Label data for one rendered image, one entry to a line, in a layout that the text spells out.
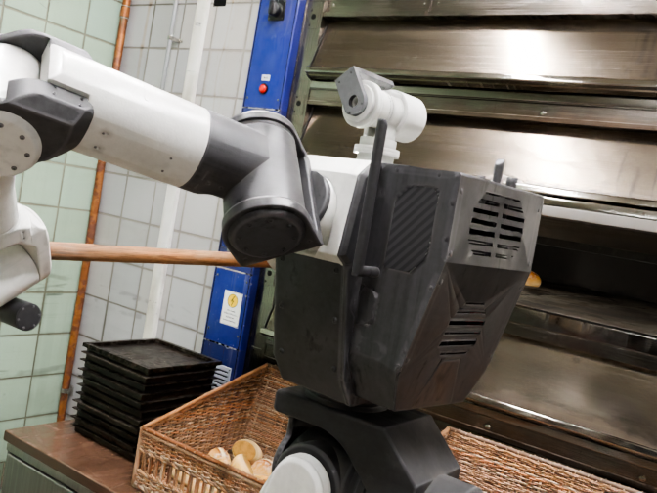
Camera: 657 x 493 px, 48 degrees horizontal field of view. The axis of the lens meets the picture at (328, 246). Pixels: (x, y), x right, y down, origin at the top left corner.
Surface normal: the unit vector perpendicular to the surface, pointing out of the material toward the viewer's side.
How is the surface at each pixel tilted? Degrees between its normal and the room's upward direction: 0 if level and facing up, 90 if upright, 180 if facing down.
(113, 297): 90
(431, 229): 90
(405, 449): 44
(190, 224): 90
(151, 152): 131
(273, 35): 90
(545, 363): 70
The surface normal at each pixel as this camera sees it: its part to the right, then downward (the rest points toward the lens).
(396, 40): -0.47, -0.40
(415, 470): 0.69, -0.58
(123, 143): 0.20, 0.74
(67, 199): 0.80, 0.18
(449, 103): -0.57, -0.06
